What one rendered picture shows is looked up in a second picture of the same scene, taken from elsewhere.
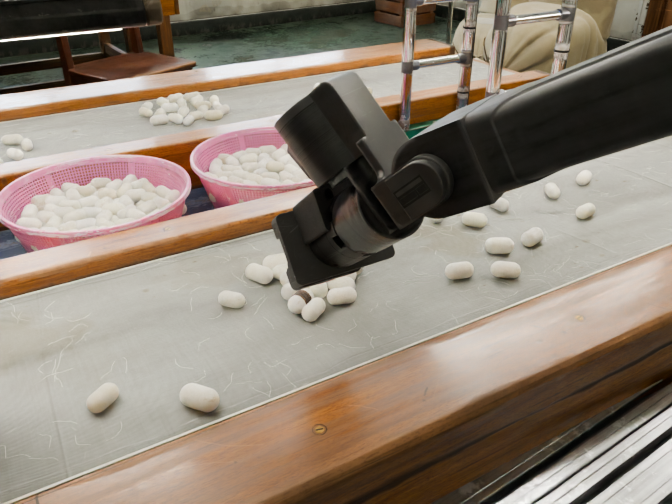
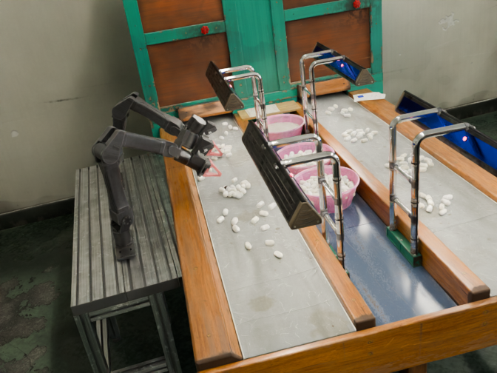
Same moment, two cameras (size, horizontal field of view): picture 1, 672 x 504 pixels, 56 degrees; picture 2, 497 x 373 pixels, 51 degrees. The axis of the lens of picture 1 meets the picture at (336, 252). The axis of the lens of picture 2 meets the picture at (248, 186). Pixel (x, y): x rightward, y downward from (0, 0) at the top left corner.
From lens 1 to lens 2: 2.28 m
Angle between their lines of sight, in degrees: 94
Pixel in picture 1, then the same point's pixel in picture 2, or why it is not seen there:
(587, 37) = not seen: outside the picture
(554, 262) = (222, 232)
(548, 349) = (179, 213)
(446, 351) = (188, 200)
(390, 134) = (179, 142)
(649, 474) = (157, 246)
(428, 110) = (407, 233)
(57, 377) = (221, 166)
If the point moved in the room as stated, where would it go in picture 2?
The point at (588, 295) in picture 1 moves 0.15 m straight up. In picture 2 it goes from (193, 224) to (186, 188)
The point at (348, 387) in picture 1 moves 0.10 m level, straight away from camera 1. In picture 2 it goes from (187, 189) to (209, 190)
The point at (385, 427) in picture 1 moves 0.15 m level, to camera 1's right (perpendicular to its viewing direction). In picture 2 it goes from (174, 192) to (157, 210)
